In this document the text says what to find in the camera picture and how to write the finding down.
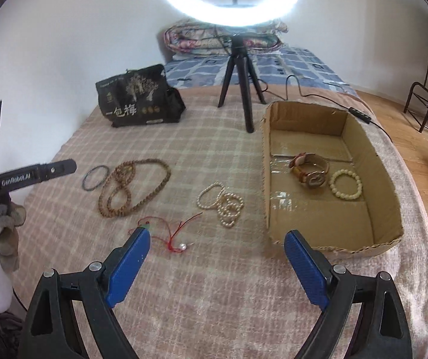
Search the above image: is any black tripod stand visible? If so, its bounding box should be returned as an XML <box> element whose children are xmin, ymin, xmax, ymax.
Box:
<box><xmin>217</xmin><ymin>34</ymin><xmax>267</xmax><ymax>133</ymax></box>

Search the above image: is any white pearl necklace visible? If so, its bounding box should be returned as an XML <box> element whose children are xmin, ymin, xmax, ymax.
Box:
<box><xmin>196</xmin><ymin>181</ymin><xmax>245</xmax><ymax>228</ymax></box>

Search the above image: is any brown leather wrist watch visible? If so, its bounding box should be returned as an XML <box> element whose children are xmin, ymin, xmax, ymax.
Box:
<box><xmin>289</xmin><ymin>152</ymin><xmax>330</xmax><ymax>189</ymax></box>

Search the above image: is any pink plaid blanket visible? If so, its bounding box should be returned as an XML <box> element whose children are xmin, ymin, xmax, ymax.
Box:
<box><xmin>13</xmin><ymin>88</ymin><xmax>428</xmax><ymax>358</ymax></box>

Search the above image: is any black power cable with switch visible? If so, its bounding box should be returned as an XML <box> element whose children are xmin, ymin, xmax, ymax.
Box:
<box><xmin>259</xmin><ymin>74</ymin><xmax>394</xmax><ymax>143</ymax></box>

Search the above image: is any cream bead bracelet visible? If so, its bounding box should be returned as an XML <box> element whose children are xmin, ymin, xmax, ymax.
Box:
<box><xmin>328</xmin><ymin>168</ymin><xmax>363</xmax><ymax>200</ymax></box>

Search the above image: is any red cord jade pendant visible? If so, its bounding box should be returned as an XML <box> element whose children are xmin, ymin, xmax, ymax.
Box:
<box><xmin>136</xmin><ymin>212</ymin><xmax>203</xmax><ymax>254</ymax></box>

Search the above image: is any brown cardboard tray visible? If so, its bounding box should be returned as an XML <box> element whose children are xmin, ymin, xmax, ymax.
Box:
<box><xmin>262</xmin><ymin>101</ymin><xmax>404</xmax><ymax>257</ymax></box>

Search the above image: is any blue patterned bed sheet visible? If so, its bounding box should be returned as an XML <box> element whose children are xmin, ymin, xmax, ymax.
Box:
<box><xmin>165</xmin><ymin>45</ymin><xmax>357</xmax><ymax>96</ymax></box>

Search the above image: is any folded floral quilt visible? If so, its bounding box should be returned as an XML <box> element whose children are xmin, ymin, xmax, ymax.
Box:
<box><xmin>164</xmin><ymin>19</ymin><xmax>289</xmax><ymax>56</ymax></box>

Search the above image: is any black printed snack bag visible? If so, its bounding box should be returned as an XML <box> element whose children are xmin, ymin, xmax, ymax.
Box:
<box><xmin>95</xmin><ymin>64</ymin><xmax>186</xmax><ymax>128</ymax></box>

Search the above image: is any brown wooden bead necklace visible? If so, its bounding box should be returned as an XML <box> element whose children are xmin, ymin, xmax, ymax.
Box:
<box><xmin>98</xmin><ymin>158</ymin><xmax>172</xmax><ymax>218</ymax></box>

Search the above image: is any dark bangle bracelet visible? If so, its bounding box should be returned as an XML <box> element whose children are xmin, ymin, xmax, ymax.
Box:
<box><xmin>81</xmin><ymin>165</ymin><xmax>110</xmax><ymax>191</ymax></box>

